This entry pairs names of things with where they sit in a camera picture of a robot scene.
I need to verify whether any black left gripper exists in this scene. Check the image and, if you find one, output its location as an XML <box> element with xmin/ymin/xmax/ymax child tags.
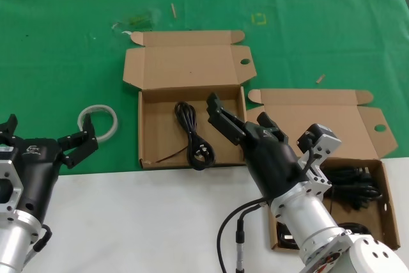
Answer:
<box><xmin>0</xmin><ymin>113</ymin><xmax>99</xmax><ymax>223</ymax></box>

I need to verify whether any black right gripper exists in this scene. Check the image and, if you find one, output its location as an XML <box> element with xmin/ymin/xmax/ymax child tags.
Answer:
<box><xmin>206</xmin><ymin>92</ymin><xmax>309</xmax><ymax>201</ymax></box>

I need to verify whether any black power cable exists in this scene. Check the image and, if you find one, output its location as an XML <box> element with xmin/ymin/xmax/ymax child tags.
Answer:
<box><xmin>174</xmin><ymin>101</ymin><xmax>217</xmax><ymax>171</ymax></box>
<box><xmin>276</xmin><ymin>221</ymin><xmax>372</xmax><ymax>250</ymax></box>
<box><xmin>321</xmin><ymin>166</ymin><xmax>383</xmax><ymax>212</ymax></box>

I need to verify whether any open cardboard box with dot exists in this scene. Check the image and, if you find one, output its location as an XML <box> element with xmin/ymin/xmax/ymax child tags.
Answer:
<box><xmin>123</xmin><ymin>29</ymin><xmax>258</xmax><ymax>170</ymax></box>

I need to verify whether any clear tape roll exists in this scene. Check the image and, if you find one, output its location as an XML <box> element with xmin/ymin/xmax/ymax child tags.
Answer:
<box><xmin>77</xmin><ymin>104</ymin><xmax>119</xmax><ymax>143</ymax></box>

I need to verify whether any green cloth mat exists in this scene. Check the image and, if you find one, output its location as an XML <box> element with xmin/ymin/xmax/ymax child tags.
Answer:
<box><xmin>0</xmin><ymin>0</ymin><xmax>409</xmax><ymax>176</ymax></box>

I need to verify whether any clear plastic wrapper scrap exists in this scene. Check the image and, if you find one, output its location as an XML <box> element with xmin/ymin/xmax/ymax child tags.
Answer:
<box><xmin>111</xmin><ymin>7</ymin><xmax>162</xmax><ymax>31</ymax></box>

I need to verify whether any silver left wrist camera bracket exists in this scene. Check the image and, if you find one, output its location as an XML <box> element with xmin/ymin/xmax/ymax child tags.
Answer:
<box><xmin>0</xmin><ymin>146</ymin><xmax>25</xmax><ymax>219</ymax></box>

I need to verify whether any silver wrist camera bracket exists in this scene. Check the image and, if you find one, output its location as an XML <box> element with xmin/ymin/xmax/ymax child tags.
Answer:
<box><xmin>297</xmin><ymin>123</ymin><xmax>343</xmax><ymax>197</ymax></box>
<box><xmin>0</xmin><ymin>146</ymin><xmax>25</xmax><ymax>219</ymax></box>

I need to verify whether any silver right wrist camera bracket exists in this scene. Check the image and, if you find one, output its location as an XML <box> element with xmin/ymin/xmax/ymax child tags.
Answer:
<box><xmin>297</xmin><ymin>123</ymin><xmax>343</xmax><ymax>197</ymax></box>

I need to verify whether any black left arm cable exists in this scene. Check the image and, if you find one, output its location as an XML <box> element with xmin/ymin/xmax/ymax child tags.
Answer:
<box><xmin>31</xmin><ymin>224</ymin><xmax>52</xmax><ymax>253</ymax></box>

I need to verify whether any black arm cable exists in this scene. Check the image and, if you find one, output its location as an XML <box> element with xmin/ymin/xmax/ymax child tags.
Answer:
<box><xmin>31</xmin><ymin>224</ymin><xmax>52</xmax><ymax>253</ymax></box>
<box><xmin>217</xmin><ymin>198</ymin><xmax>268</xmax><ymax>273</ymax></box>

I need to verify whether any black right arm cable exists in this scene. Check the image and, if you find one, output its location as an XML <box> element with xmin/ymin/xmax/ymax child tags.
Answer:
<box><xmin>217</xmin><ymin>198</ymin><xmax>268</xmax><ymax>273</ymax></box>

